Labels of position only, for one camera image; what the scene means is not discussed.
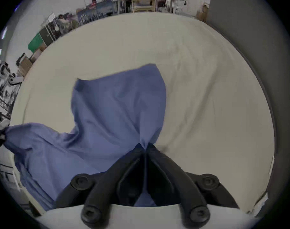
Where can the blue shirt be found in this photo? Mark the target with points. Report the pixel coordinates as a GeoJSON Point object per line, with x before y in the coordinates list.
{"type": "Point", "coordinates": [116, 113]}

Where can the row of tables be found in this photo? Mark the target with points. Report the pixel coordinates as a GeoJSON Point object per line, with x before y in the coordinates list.
{"type": "Point", "coordinates": [99, 9]}

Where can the green board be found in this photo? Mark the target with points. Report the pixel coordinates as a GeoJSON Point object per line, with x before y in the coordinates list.
{"type": "Point", "coordinates": [35, 43]}

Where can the white stool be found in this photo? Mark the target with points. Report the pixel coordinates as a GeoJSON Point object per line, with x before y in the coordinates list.
{"type": "Point", "coordinates": [179, 9]}

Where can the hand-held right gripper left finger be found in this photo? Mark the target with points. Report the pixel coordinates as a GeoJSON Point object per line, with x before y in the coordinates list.
{"type": "Point", "coordinates": [104, 187]}

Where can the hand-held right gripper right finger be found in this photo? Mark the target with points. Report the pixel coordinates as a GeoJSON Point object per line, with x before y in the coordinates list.
{"type": "Point", "coordinates": [180, 187]}

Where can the bed with beige sheet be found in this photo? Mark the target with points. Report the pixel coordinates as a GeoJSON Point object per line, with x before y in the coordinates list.
{"type": "Point", "coordinates": [207, 99]}

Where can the brown carton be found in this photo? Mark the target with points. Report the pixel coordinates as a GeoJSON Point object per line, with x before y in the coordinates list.
{"type": "Point", "coordinates": [24, 64]}

